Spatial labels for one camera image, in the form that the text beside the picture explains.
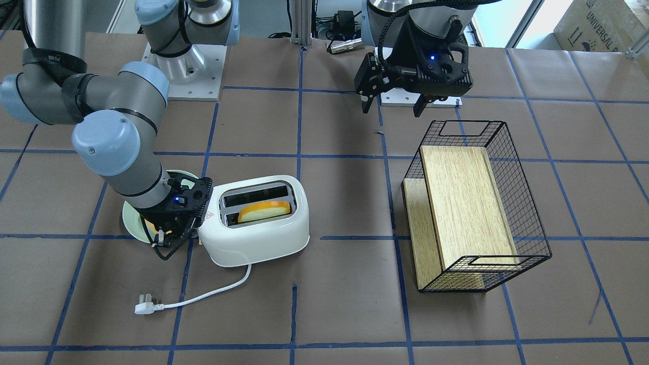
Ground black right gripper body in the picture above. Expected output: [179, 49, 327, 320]
[150, 172, 213, 239]

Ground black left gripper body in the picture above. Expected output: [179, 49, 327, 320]
[354, 18, 473, 100]

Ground white toaster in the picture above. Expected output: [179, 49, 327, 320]
[198, 175, 310, 267]

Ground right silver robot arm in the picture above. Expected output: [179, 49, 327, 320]
[2, 1, 213, 261]

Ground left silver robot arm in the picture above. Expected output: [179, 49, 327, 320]
[354, 1, 483, 117]

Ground yellow bread slice in toaster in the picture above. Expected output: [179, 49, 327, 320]
[237, 200, 292, 224]

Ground yellow bread slice on plate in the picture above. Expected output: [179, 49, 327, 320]
[144, 219, 173, 238]

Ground light green plate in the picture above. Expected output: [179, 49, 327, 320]
[121, 169, 198, 245]

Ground wooden shelf board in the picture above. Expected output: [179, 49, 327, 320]
[403, 145, 522, 293]

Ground cardboard box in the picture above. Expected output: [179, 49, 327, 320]
[554, 1, 648, 52]

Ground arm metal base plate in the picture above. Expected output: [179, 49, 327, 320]
[142, 44, 228, 102]
[380, 89, 463, 108]

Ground white toaster power cable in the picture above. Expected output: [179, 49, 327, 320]
[134, 264, 252, 315]

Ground aluminium frame post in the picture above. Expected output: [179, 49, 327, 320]
[289, 1, 315, 49]

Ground black wire basket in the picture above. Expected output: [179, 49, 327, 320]
[403, 120, 552, 293]

